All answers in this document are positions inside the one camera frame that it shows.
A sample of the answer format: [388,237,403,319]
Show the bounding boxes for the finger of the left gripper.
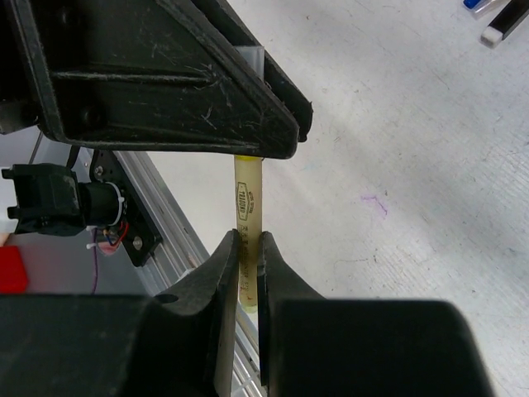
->
[198,0,313,142]
[6,1,299,159]

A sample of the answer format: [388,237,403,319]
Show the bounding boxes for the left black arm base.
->
[89,150,161,268]

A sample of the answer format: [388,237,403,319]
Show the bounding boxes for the yellow highlighter pen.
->
[234,155,263,313]

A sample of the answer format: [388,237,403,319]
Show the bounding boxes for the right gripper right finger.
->
[257,232,331,391]

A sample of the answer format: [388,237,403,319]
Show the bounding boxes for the black marker cap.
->
[480,0,528,49]

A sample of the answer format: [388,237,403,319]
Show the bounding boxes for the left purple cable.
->
[90,229,102,295]

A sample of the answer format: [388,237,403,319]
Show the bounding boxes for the white marker blue cap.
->
[462,0,508,19]

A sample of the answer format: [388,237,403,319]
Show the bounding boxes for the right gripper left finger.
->
[155,230,241,396]

